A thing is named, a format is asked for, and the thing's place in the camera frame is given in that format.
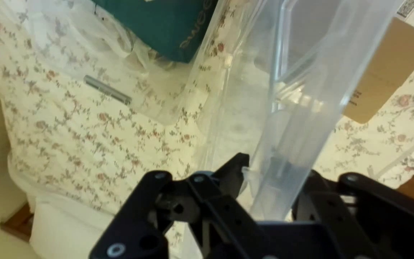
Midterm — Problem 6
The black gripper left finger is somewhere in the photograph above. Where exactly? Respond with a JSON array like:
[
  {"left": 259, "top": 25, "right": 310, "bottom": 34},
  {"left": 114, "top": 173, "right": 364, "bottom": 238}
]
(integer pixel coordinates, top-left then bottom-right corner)
[{"left": 213, "top": 152, "right": 251, "bottom": 196}]

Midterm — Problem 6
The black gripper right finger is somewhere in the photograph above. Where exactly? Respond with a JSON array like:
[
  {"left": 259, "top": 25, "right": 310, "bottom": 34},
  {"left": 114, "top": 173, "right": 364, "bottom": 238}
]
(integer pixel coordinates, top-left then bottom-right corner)
[{"left": 292, "top": 171, "right": 341, "bottom": 222}]

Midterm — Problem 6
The clear plastic tote lid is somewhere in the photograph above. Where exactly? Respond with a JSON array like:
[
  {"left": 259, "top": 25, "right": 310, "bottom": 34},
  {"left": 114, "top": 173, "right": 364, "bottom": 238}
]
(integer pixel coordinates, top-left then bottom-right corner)
[{"left": 28, "top": 0, "right": 400, "bottom": 219}]

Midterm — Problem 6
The floral bed cover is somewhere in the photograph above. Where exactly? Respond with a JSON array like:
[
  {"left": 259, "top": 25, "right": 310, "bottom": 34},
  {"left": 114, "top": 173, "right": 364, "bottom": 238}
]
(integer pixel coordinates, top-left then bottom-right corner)
[{"left": 0, "top": 0, "right": 414, "bottom": 259}]

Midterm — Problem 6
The dark green cloth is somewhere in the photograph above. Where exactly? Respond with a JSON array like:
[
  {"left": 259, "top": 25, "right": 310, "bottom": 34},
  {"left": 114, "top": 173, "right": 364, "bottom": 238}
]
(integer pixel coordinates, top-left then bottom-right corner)
[{"left": 92, "top": 0, "right": 219, "bottom": 63}]

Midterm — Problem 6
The brown cardboard box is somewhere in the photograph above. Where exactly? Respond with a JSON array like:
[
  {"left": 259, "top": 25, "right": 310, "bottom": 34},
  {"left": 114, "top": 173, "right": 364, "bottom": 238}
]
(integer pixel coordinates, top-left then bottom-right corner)
[{"left": 344, "top": 0, "right": 414, "bottom": 123}]

